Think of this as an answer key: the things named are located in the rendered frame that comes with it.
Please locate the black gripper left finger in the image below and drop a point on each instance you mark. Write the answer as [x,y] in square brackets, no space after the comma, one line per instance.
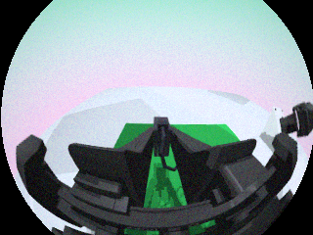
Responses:
[131,162]

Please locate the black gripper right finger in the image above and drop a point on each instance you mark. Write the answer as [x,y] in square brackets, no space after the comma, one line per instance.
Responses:
[197,162]

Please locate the black plug with cable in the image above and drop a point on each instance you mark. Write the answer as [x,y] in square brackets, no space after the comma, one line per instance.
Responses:
[162,140]

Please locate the green circuit board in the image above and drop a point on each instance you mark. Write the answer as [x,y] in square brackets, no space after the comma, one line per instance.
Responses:
[164,186]

